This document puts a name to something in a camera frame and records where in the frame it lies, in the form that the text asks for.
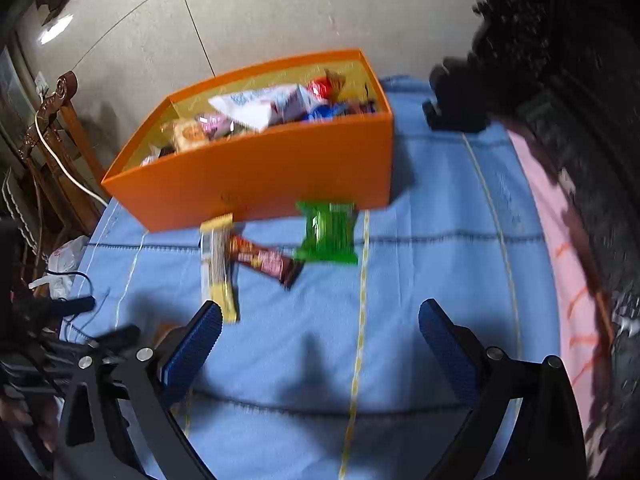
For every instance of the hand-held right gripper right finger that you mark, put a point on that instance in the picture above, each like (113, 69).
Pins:
(445, 345)

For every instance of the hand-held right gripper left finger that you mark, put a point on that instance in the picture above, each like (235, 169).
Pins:
(197, 345)

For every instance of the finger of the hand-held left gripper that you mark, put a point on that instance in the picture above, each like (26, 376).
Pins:
(70, 306)
(120, 334)

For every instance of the orange cardboard box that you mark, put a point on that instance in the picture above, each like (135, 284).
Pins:
(280, 180)

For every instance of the white plastic bag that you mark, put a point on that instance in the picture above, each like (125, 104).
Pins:
(65, 260)

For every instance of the yellow long snack packet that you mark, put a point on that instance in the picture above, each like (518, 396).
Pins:
(220, 270)

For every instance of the blue striped blanket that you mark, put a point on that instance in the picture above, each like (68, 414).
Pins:
(425, 260)

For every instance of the dark chocolate bar packet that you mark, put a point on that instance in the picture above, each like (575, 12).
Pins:
(265, 260)

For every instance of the pink cloth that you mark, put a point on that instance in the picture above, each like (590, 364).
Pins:
(555, 240)

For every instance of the green snack packet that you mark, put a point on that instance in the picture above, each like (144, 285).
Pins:
(327, 232)

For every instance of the carved wooden chair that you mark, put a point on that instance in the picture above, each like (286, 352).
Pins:
(55, 95)

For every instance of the orange white cracker packet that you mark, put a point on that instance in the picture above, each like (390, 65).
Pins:
(190, 135)

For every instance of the pink snack packet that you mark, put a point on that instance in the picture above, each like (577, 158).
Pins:
(215, 125)

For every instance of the white blue snack packet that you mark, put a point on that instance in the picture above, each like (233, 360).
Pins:
(255, 105)

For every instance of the red chips packet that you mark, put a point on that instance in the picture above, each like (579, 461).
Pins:
(320, 90)

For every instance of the dark carved wooden furniture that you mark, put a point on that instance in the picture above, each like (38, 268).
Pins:
(575, 60)

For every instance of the white wall socket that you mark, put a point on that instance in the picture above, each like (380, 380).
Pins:
(41, 82)

